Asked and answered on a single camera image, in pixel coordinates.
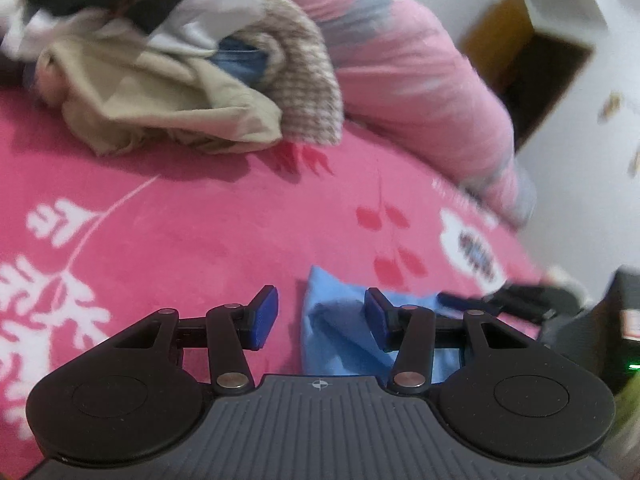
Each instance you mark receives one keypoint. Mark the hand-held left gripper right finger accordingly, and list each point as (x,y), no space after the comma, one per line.
(375,317)

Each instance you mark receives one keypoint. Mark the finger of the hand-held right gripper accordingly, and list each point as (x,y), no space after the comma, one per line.
(520,302)

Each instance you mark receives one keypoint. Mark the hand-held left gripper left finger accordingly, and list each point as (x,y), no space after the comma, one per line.
(265,317)

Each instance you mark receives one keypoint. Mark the blue t-shirt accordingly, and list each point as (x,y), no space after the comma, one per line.
(340,330)

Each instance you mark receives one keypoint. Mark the folded cream cloth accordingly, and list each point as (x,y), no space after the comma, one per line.
(567,282)

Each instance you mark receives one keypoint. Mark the pink floral blanket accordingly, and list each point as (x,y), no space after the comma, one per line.
(200,220)

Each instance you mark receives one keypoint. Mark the beige pants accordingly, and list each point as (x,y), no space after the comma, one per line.
(165,105)

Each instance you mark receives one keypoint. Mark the wooden door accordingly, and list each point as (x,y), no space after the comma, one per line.
(530,60)

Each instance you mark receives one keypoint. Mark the checked knit sweater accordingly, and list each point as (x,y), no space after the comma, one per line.
(305,75)

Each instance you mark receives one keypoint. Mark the blue jeans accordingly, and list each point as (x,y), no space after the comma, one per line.
(240,62)

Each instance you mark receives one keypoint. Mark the pink grey duvet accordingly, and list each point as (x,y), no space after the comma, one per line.
(400,60)

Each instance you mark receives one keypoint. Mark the purple garment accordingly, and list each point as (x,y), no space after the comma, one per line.
(15,70)

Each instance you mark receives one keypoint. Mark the wall sticker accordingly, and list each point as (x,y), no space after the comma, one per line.
(610,107)

